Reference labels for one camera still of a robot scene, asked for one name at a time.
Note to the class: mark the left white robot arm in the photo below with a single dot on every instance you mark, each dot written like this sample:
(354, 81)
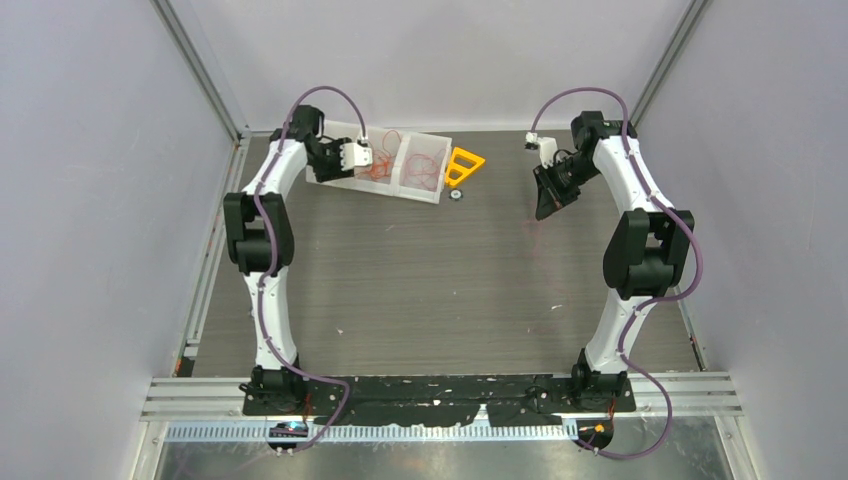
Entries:
(260, 243)

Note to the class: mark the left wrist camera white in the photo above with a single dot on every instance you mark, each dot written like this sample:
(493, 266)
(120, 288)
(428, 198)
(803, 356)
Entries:
(355, 155)

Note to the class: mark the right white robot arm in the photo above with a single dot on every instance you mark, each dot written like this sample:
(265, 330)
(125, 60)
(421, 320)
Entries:
(646, 254)

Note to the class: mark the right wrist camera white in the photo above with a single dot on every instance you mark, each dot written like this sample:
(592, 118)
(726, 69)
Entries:
(544, 147)

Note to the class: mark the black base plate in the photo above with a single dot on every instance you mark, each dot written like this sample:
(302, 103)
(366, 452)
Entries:
(430, 401)

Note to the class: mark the yellow triangular plastic frame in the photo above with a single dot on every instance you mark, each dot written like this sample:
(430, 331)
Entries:
(462, 164)

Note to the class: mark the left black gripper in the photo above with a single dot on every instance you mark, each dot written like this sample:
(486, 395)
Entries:
(336, 172)

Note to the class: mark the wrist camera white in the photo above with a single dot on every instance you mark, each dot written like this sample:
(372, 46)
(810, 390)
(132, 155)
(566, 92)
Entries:
(355, 155)
(544, 147)

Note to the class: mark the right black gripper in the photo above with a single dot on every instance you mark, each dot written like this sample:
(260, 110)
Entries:
(548, 192)

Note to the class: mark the white three-compartment bin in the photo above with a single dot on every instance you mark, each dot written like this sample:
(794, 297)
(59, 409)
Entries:
(406, 164)

